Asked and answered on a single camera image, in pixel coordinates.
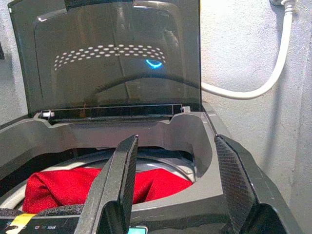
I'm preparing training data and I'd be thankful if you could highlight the red garment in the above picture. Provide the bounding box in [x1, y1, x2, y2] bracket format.
[22, 167, 193, 215]

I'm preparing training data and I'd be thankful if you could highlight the grey top-loading washing machine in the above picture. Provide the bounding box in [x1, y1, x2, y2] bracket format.
[0, 101, 305, 234]

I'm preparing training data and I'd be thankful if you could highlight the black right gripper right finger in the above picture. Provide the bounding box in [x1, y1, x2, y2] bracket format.
[214, 133, 304, 234]

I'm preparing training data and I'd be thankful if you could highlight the dark tinted washer lid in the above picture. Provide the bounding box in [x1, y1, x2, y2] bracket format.
[7, 0, 203, 123]

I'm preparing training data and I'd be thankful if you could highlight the yellow sticker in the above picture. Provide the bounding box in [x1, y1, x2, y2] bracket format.
[8, 214, 38, 229]

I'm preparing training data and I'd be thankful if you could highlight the white hose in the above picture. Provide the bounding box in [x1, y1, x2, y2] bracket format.
[201, 0, 297, 100]

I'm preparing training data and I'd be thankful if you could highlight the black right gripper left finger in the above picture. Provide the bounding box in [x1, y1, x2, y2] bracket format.
[74, 134, 139, 234]

